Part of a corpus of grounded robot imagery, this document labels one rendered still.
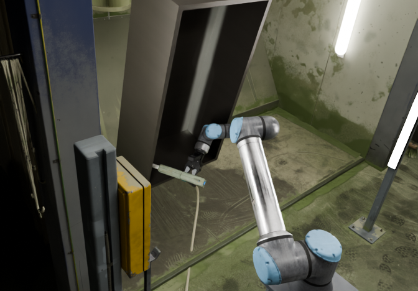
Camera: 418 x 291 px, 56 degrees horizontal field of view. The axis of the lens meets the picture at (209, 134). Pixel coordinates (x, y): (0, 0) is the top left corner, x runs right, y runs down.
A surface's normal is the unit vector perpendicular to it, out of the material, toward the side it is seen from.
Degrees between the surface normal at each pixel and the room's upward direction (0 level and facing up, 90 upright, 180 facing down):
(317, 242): 5
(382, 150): 90
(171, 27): 90
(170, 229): 0
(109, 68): 57
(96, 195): 90
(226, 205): 0
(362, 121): 90
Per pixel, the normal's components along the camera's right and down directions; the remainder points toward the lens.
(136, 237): 0.64, 0.46
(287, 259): 0.21, -0.46
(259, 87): 0.59, -0.07
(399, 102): -0.76, 0.29
